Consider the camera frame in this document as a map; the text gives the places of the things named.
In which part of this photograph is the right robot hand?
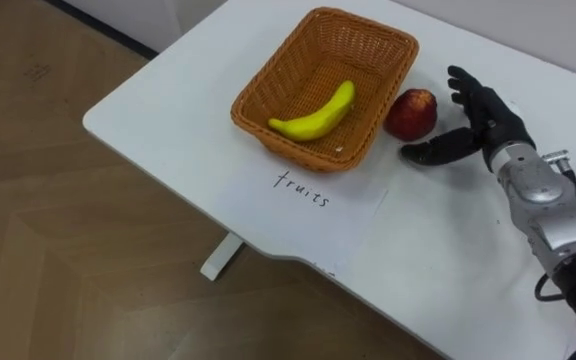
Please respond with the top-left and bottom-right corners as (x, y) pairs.
(399, 65), (538, 173)

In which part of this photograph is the red apple soft toy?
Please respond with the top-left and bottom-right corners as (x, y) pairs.
(383, 88), (439, 143)

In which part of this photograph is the white desk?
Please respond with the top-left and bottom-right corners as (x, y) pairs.
(82, 0), (576, 360)

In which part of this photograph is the yellow banana soft toy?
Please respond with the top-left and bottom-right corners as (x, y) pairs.
(267, 79), (357, 143)

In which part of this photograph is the orange wicker basket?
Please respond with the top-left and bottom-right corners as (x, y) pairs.
(230, 6), (420, 174)

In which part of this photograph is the white paper sheet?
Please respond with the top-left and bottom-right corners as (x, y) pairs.
(209, 154), (389, 277)

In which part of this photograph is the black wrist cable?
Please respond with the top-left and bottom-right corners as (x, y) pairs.
(533, 149), (576, 360)

